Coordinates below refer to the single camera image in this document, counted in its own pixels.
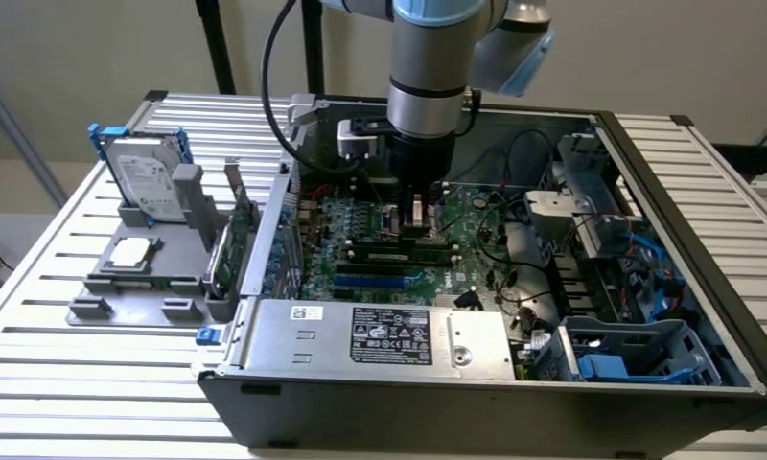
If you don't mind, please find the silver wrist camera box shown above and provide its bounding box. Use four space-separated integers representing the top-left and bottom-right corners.
336 118 386 160

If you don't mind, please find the grey metal frame leg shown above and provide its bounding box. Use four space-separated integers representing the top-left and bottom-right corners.
0 60 69 209

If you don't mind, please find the blue-grey disk bay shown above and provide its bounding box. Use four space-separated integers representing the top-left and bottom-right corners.
556 314 725 386

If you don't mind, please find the green motherboard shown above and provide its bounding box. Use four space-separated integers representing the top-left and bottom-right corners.
291 180 555 315

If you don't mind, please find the green RAM stick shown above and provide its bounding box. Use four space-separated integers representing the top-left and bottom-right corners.
354 251 454 266

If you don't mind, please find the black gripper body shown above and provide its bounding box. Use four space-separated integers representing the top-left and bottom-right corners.
384 134 456 189

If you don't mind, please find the black internal wire loop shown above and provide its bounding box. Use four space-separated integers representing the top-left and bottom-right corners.
503 129 556 189

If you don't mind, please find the silver power supply unit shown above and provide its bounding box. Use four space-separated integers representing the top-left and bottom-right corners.
240 299 520 383

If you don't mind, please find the black open PC case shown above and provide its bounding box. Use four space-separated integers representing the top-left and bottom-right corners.
196 93 767 450

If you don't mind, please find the silver drive cage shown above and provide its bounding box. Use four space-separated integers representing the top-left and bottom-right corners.
522 132 649 261

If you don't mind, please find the blue expansion slot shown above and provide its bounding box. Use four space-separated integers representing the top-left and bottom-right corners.
334 273 418 289

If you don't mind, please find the green graphics card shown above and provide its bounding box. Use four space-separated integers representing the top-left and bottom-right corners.
204 156 261 299

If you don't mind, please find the CPU socket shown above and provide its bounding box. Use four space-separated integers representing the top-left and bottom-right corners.
371 200 446 237

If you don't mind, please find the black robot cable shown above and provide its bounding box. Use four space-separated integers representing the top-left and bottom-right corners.
260 0 363 173

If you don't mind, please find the silver CPU chip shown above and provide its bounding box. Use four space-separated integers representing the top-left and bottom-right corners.
109 237 153 267

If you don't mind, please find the grey parts rack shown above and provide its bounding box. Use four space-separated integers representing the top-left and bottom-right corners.
65 164 241 329

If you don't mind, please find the silver hard disk blue bracket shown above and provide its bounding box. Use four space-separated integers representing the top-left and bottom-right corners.
87 123 197 225

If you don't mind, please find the blue data wire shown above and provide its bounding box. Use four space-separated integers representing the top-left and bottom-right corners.
618 229 689 329

